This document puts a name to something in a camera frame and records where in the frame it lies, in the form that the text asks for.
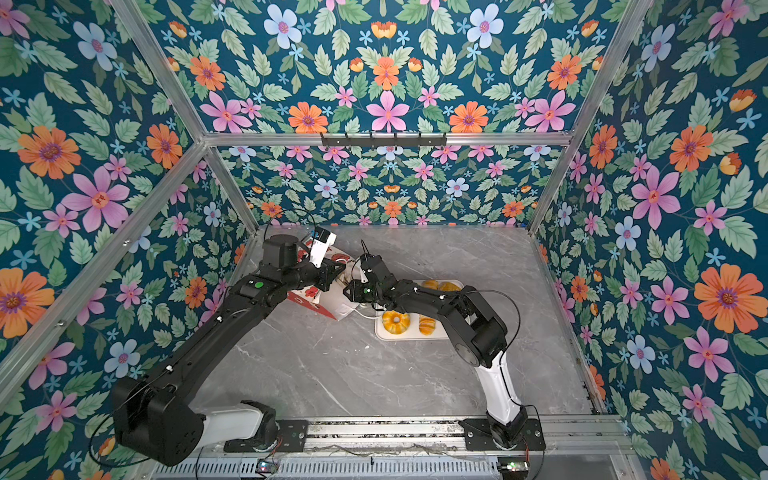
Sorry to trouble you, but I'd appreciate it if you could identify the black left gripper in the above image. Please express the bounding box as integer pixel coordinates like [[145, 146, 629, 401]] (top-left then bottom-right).
[[281, 252, 348, 292]]

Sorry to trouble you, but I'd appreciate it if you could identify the red white paper bag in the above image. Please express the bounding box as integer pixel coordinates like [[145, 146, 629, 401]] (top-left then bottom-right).
[[287, 246, 359, 321]]

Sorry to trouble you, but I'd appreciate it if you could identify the small yellow fake pastry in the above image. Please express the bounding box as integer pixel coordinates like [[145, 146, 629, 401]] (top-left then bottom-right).
[[418, 316, 437, 336]]

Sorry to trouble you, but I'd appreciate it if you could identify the round yellow fake bun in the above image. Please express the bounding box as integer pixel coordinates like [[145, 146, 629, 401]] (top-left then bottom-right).
[[438, 281, 462, 292]]

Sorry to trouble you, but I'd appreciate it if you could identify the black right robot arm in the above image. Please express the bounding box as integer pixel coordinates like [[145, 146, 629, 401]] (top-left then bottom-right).
[[344, 253, 528, 450]]

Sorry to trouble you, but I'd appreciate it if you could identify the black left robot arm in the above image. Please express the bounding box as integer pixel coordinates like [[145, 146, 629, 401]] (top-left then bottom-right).
[[111, 259, 346, 466]]

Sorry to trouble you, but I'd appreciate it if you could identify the white rectangular tray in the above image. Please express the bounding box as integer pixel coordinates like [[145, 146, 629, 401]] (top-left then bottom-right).
[[375, 310, 448, 342]]

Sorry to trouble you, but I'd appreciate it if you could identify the black wall hook rail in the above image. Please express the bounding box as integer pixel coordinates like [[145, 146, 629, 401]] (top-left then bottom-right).
[[320, 133, 448, 148]]

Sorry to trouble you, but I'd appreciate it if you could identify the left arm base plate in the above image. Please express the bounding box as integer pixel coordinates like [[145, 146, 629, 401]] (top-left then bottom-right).
[[223, 420, 309, 454]]

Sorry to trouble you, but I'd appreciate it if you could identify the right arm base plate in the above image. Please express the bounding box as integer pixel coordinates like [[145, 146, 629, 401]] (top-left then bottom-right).
[[458, 417, 546, 452]]

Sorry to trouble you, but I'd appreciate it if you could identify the white slotted cable duct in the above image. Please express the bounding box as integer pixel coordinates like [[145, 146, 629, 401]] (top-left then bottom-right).
[[151, 456, 501, 479]]

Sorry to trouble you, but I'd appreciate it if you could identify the aluminium front rail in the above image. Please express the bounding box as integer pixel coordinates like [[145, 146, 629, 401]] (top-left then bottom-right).
[[140, 415, 631, 457]]

